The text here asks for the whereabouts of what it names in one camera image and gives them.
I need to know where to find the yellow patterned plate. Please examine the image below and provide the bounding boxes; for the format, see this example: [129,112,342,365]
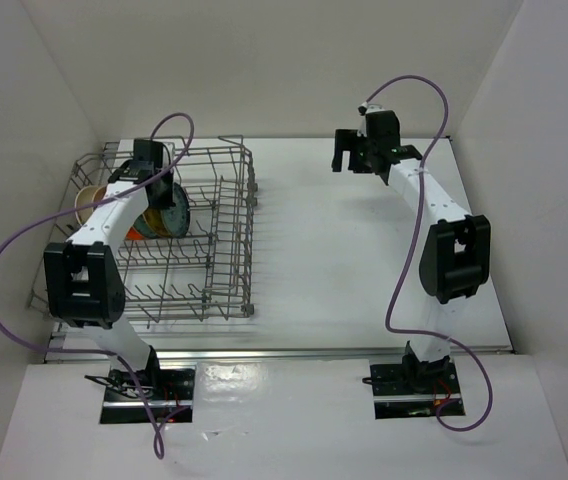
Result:
[143,208,170,238]

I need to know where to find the blue patterned plate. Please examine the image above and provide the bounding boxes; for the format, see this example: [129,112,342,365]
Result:
[160,183,191,238]
[133,214,158,239]

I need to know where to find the orange plate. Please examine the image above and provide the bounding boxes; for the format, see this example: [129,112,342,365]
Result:
[126,227,145,241]

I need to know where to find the cream plate small motifs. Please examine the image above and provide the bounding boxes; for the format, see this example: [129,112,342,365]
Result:
[92,185,107,203]

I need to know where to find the cream plate green patch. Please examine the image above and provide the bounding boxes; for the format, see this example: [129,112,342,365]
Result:
[74,185,99,226]

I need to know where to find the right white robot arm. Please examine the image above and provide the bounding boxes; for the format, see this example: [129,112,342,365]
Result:
[331,103,491,393]

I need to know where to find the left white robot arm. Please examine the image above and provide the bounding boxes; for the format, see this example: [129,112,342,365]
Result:
[43,139,174,400]

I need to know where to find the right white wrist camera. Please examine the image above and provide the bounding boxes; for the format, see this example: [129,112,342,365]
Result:
[357,101,386,138]

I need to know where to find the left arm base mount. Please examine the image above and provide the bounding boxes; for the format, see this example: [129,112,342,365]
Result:
[85,365,196,425]

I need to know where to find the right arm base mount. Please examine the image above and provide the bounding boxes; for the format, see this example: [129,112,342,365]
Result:
[361,363,465,420]

